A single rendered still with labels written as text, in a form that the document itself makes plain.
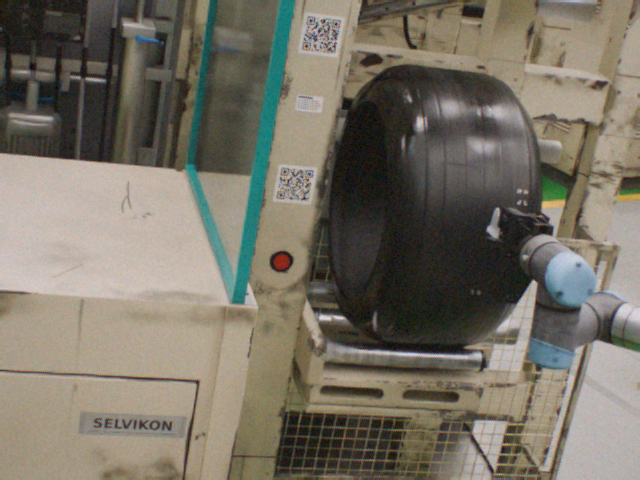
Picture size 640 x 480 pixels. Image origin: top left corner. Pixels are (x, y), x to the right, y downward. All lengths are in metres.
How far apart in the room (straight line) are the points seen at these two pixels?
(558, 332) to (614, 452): 2.36
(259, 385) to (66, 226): 0.78
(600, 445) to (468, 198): 2.20
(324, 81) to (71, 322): 0.83
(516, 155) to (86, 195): 0.80
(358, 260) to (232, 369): 1.04
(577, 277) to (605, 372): 2.94
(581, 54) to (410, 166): 4.67
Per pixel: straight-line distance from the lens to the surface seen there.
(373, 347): 2.55
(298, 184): 2.44
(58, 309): 1.76
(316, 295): 2.77
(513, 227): 2.22
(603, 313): 2.18
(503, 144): 2.41
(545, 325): 2.09
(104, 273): 1.82
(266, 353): 2.58
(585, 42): 6.96
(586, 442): 4.43
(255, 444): 2.68
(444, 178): 2.34
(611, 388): 4.86
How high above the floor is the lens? 2.00
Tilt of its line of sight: 21 degrees down
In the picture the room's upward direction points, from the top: 10 degrees clockwise
